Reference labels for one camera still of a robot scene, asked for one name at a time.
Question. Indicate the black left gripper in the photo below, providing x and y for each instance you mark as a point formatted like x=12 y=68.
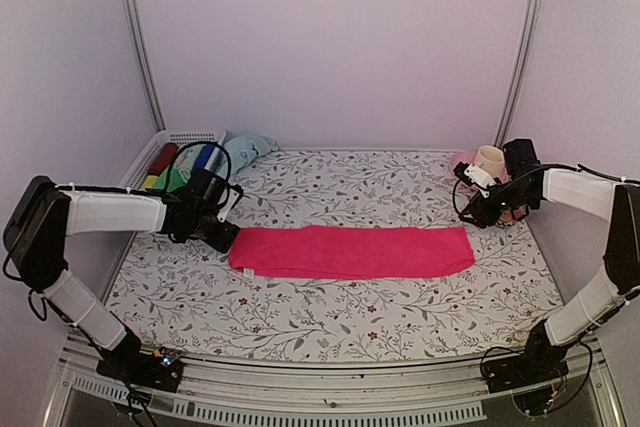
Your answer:
x=223 y=241

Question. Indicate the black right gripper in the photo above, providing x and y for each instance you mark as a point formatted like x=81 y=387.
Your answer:
x=480 y=209

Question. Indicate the pink towel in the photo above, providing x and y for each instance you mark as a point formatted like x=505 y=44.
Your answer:
x=339 y=253

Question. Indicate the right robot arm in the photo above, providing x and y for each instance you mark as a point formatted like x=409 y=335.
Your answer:
x=612 y=199

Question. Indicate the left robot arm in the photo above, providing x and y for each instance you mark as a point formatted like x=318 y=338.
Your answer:
x=47 y=214

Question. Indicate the green rolled towel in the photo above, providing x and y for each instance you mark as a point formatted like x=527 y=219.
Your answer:
x=172 y=179

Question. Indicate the cream mug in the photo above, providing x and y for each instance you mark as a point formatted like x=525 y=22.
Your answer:
x=491 y=160

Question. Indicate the blue rolled towel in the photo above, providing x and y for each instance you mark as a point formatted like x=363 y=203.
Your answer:
x=208 y=159

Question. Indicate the teal patterned rolled towel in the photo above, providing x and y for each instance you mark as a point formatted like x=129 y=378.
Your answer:
x=186 y=159

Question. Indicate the yellow rolled towel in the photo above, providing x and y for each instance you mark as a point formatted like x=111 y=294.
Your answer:
x=149 y=182

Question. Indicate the pink saucer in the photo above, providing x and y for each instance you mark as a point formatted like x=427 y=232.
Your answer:
x=466 y=158

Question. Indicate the dark red rolled towel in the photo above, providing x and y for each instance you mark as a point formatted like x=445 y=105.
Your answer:
x=163 y=159

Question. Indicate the white plastic basket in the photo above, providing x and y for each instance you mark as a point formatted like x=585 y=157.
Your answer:
x=138 y=171

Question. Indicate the light blue towel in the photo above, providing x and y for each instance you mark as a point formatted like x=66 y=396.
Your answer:
x=244 y=149

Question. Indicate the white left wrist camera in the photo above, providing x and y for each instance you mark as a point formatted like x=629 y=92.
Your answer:
x=234 y=194

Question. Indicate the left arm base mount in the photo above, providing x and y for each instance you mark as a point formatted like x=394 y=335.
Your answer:
x=160 y=370

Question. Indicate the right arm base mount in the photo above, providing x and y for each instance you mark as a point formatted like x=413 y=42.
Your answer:
x=504 y=369

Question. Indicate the front aluminium rail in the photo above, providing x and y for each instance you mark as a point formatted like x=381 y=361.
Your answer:
x=218 y=391

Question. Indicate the right aluminium post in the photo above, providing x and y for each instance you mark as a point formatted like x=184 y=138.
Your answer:
x=526 y=39

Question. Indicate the aluminium post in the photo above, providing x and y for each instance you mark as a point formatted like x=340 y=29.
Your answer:
x=134 y=23
x=526 y=39

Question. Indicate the left aluminium post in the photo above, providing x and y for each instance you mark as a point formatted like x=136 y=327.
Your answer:
x=134 y=23

